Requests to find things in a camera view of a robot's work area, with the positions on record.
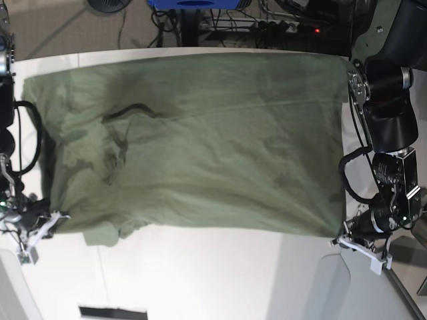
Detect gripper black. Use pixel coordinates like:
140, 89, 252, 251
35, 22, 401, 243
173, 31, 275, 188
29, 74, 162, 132
346, 206, 392, 241
18, 198, 51, 240

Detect olive green t-shirt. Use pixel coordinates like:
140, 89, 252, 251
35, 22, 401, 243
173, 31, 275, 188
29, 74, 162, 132
22, 53, 348, 247

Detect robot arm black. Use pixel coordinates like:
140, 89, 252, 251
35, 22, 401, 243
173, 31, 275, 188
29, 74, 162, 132
339, 1, 426, 244
1, 1, 55, 242

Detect grey metal stand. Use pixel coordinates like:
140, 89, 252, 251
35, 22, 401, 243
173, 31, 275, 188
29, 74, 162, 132
348, 186, 427, 320

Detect white label with black strip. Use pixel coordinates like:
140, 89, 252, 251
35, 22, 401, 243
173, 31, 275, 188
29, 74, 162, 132
78, 304, 149, 320

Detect black fan base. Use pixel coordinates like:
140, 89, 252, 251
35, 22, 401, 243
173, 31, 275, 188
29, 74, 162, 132
87, 0, 131, 14

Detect black power strip red light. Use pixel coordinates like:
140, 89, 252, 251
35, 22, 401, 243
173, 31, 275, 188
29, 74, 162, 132
256, 20, 322, 35

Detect blue box with oval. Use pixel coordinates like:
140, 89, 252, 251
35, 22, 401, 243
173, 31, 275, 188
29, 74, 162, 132
148, 0, 240, 10

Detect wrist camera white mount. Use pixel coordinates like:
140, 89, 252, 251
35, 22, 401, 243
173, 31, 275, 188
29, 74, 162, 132
16, 211, 71, 265
329, 219, 393, 275

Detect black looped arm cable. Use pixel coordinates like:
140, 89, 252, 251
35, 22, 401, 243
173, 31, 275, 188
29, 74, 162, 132
11, 99, 44, 175

